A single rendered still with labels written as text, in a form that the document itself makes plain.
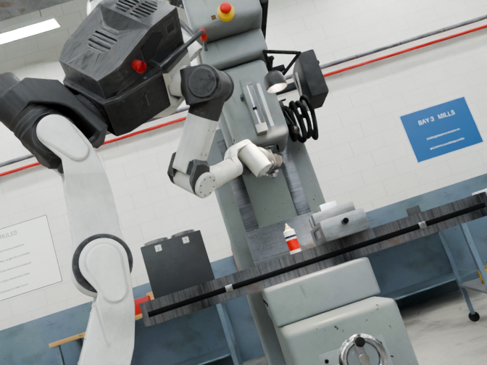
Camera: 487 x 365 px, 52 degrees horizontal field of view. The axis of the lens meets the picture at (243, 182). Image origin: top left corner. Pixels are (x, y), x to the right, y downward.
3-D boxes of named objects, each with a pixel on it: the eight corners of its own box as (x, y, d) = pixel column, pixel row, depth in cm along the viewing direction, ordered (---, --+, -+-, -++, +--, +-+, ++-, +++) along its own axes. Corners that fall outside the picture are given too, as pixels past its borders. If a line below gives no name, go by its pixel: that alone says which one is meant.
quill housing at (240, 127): (292, 133, 177) (264, 54, 183) (238, 150, 176) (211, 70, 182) (288, 147, 196) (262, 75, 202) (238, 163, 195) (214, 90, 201)
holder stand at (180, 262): (215, 279, 174) (198, 225, 178) (154, 299, 169) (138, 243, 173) (211, 281, 186) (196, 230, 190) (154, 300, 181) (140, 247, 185)
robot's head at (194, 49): (186, 59, 149) (205, 43, 153) (161, 35, 148) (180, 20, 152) (181, 70, 155) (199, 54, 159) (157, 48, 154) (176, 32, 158)
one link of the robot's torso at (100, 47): (111, 85, 113) (209, 5, 129) (19, 37, 127) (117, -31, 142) (142, 166, 137) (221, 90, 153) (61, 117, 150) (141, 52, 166)
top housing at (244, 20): (264, 10, 173) (250, -30, 176) (192, 32, 171) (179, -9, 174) (260, 67, 219) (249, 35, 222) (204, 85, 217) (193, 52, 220)
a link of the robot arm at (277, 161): (280, 147, 181) (271, 141, 169) (288, 171, 179) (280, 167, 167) (248, 159, 184) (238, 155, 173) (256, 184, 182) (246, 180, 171)
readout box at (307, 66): (332, 90, 211) (315, 47, 215) (311, 96, 211) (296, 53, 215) (325, 106, 231) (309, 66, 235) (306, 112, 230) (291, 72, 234)
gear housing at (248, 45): (269, 48, 180) (261, 24, 182) (206, 68, 179) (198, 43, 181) (266, 85, 213) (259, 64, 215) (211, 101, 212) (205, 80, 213)
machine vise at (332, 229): (370, 227, 159) (359, 195, 161) (326, 242, 159) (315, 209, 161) (351, 236, 193) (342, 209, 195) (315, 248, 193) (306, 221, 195)
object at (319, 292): (383, 292, 151) (369, 255, 153) (275, 329, 149) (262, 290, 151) (349, 290, 200) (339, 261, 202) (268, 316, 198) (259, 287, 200)
